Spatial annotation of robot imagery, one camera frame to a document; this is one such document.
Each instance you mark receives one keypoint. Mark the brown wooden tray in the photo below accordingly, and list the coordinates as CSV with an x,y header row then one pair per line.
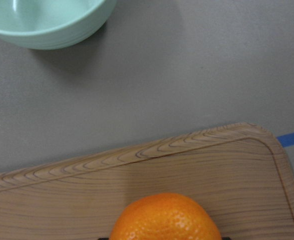
x,y
238,173

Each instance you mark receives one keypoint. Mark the mint green bowl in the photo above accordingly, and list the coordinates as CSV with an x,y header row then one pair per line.
x,y
51,24

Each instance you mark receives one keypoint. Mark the orange mandarin fruit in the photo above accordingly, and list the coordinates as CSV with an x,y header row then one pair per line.
x,y
165,216

